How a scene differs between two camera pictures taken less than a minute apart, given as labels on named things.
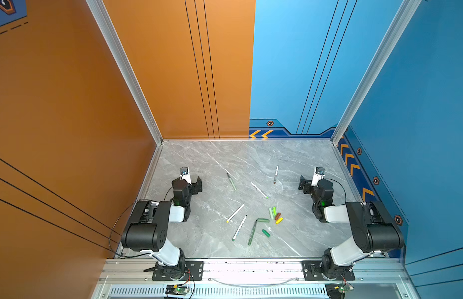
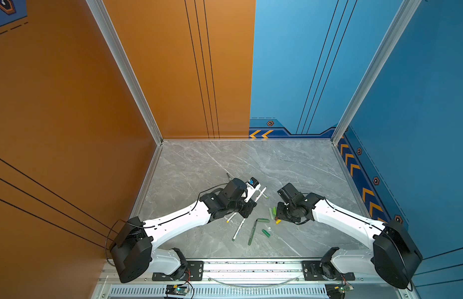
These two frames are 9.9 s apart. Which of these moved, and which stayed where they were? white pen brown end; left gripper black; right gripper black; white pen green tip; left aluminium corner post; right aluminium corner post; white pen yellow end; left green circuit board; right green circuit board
Moved: left gripper black; right gripper black; white pen brown end
Stayed: left aluminium corner post; left green circuit board; white pen green tip; right green circuit board; right aluminium corner post; white pen yellow end
